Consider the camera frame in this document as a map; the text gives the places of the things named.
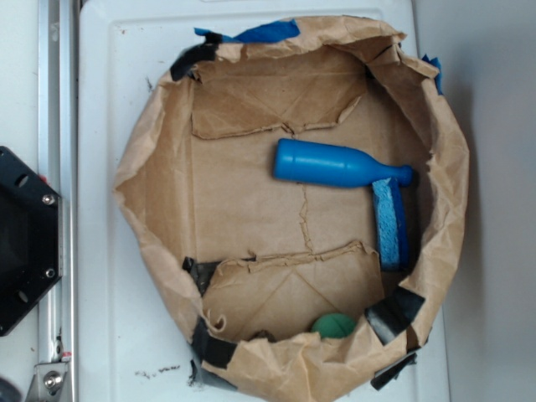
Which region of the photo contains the green ball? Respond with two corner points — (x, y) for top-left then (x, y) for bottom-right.
(311, 313), (357, 339)

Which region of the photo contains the brown paper bag bin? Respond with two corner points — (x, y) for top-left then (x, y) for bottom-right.
(114, 16), (469, 401)

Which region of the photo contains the blue plastic bottle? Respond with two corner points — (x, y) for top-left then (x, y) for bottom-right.
(273, 139), (413, 188)

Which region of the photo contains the blue sponge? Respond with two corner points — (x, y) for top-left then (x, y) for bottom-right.
(372, 178), (409, 272)

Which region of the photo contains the white plastic tray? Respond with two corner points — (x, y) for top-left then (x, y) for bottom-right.
(76, 1), (450, 401)

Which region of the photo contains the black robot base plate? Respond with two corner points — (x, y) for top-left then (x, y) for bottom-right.
(1, 146), (61, 337)

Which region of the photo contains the aluminium rail frame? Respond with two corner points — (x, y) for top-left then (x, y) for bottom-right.
(26, 1), (82, 401)

